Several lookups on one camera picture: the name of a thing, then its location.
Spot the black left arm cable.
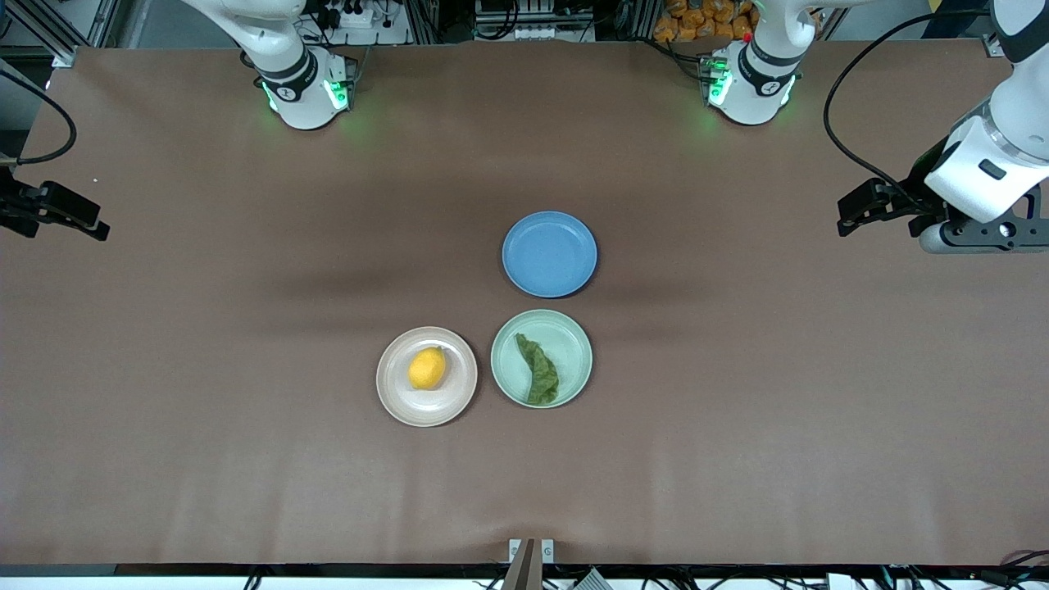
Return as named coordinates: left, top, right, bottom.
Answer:
left=823, top=8, right=997, bottom=206

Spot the blue plate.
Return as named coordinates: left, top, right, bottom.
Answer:
left=502, top=211, right=599, bottom=299

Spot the brown table cover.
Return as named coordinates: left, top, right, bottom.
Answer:
left=0, top=39, right=1049, bottom=568

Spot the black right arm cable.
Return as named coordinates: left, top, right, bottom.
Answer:
left=0, top=69, right=78, bottom=166

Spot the white power strip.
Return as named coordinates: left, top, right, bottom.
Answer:
left=326, top=3, right=388, bottom=30

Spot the bag of orange fruit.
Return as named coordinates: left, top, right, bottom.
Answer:
left=653, top=0, right=759, bottom=43

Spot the beige pink plate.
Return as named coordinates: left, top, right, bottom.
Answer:
left=375, top=326, right=479, bottom=428

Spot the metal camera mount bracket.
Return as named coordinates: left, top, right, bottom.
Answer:
left=508, top=538, right=556, bottom=590

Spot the light green plate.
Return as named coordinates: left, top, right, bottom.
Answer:
left=490, top=309, right=593, bottom=409

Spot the yellow lemon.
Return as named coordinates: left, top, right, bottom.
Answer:
left=408, top=346, right=448, bottom=392

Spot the black equipment box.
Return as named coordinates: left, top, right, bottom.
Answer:
left=474, top=0, right=596, bottom=42

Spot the green lettuce leaf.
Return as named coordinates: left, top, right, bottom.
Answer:
left=515, top=333, right=561, bottom=406

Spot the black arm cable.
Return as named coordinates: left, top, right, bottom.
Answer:
left=0, top=69, right=78, bottom=166
left=823, top=8, right=997, bottom=206

